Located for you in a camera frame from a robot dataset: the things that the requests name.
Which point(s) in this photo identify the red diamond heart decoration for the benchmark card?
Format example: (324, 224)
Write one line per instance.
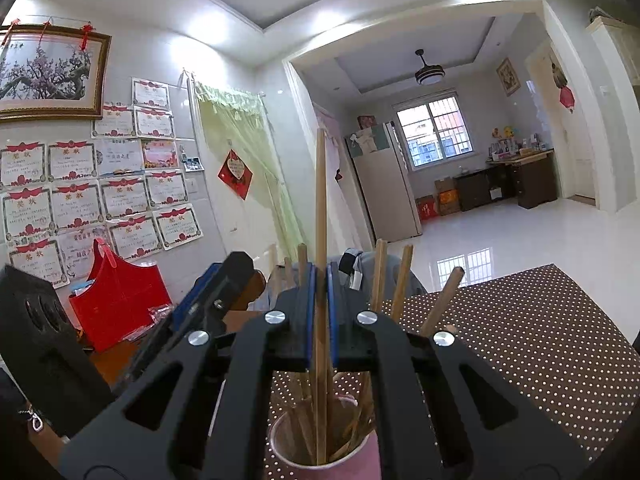
(234, 175)

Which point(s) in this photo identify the light green curtain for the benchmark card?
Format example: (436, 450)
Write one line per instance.
(240, 135)

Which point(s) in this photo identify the dark wooden desk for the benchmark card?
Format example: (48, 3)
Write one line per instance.
(535, 185)

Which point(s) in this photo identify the pink curtain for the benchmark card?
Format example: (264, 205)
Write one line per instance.
(325, 117)

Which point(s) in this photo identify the white door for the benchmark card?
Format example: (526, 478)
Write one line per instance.
(580, 160)

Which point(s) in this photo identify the wall of award certificates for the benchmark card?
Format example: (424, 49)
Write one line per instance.
(125, 195)

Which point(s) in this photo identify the person's black jacket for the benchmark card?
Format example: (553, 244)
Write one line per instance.
(20, 440)

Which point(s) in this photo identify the white tall cabinet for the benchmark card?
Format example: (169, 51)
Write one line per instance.
(620, 50)

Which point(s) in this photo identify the assorted desk clutter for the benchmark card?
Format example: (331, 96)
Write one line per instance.
(515, 146)

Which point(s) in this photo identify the brown polka-dot tablecloth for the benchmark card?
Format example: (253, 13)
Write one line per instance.
(525, 360)

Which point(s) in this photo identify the clutter atop white cabinet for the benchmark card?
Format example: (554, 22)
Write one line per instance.
(601, 15)

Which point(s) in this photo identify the red cardboard box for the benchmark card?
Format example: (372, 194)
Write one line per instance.
(427, 209)

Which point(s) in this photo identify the small framed wall picture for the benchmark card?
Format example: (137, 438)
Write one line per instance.
(507, 77)

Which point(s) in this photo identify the beige refrigerator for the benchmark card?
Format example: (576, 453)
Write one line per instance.
(385, 195)

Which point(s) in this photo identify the clear snack packet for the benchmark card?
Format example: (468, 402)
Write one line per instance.
(161, 312)

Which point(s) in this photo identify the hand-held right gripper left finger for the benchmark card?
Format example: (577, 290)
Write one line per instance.
(311, 310)

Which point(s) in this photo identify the brown cardboard box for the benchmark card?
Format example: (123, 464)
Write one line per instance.
(444, 185)

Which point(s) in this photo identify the box atop refrigerator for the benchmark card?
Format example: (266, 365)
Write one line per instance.
(366, 122)

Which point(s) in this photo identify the long single wooden chopstick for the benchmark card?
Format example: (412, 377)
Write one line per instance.
(321, 200)

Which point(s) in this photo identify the pink cup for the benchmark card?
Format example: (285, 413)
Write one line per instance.
(360, 460)

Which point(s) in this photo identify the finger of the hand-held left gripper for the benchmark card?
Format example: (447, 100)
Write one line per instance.
(197, 292)
(237, 275)

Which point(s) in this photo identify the orange cardboard box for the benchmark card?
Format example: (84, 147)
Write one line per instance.
(448, 202)

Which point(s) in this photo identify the hanging gourd door decoration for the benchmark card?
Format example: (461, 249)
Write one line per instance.
(564, 87)

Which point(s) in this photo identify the small wall photo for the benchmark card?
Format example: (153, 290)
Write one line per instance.
(192, 163)

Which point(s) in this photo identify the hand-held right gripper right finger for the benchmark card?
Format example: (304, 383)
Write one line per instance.
(332, 310)

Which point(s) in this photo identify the framed blossom picture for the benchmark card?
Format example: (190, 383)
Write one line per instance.
(45, 70)

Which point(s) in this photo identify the red bag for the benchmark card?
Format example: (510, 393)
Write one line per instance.
(120, 305)

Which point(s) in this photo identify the round ceiling fan lamp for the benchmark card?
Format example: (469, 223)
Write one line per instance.
(429, 76)

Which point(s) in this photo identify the barred window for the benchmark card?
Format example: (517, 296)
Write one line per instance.
(434, 132)

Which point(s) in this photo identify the group of wooden chopsticks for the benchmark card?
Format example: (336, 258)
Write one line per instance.
(380, 275)

